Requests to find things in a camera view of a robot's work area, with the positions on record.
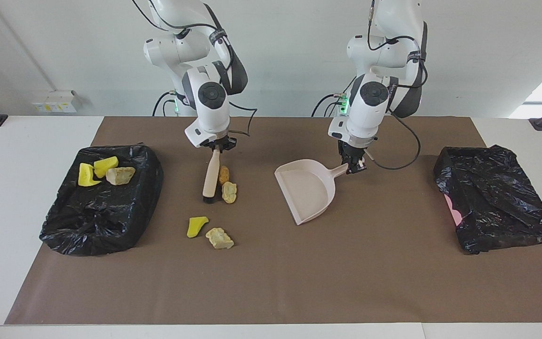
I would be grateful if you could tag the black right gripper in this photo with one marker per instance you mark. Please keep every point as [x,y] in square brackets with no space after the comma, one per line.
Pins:
[220,142]

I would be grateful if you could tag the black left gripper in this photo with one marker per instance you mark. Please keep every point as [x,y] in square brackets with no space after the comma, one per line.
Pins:
[352,153]

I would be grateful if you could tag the brown oval sponge piece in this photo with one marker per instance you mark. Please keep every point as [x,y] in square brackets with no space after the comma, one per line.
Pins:
[224,175]

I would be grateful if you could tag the beige brush black bristles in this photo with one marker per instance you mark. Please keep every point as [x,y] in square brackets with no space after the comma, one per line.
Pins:
[211,176]

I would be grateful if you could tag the beige sponge chunk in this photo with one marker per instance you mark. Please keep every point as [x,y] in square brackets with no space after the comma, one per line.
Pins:
[120,175]
[219,238]
[229,193]

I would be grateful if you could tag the beige plastic dustpan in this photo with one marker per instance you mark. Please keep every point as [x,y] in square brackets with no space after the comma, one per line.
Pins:
[306,188]

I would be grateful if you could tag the yellow sponge piece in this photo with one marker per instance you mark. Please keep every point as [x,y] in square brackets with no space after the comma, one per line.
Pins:
[196,226]
[106,165]
[84,176]

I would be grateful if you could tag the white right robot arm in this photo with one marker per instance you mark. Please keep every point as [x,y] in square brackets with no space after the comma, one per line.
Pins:
[210,117]

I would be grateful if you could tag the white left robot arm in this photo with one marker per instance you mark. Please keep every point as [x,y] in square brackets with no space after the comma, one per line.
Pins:
[360,117]

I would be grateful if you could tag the black bag lined bin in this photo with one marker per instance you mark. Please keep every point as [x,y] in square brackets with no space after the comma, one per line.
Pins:
[101,221]

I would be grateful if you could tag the black bag pink bin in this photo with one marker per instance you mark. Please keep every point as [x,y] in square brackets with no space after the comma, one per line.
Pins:
[497,202]

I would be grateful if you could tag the brown table mat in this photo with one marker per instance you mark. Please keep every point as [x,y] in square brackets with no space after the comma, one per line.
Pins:
[299,292]

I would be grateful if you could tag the white wall socket box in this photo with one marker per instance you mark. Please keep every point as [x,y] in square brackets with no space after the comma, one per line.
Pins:
[54,101]

